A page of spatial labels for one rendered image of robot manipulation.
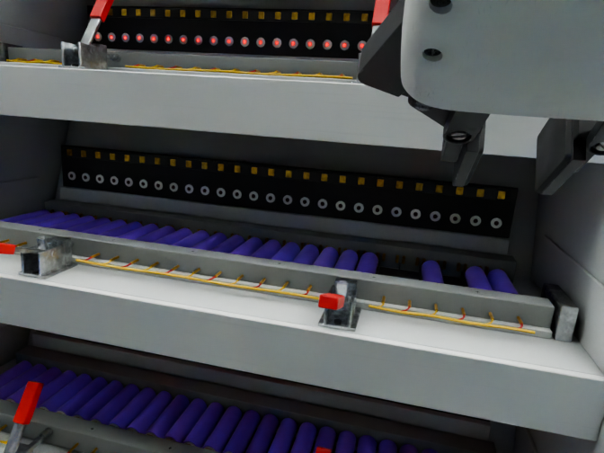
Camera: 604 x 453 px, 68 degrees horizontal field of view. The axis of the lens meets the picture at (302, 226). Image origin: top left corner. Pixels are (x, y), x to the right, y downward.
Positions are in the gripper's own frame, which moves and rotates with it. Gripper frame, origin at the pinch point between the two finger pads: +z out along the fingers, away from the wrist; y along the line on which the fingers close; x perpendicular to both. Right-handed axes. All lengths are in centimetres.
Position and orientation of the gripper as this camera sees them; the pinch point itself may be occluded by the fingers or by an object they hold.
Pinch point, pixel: (512, 142)
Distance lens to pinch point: 22.3
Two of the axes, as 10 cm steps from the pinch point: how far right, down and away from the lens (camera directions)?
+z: 1.7, 3.0, 9.4
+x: -1.7, 9.5, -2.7
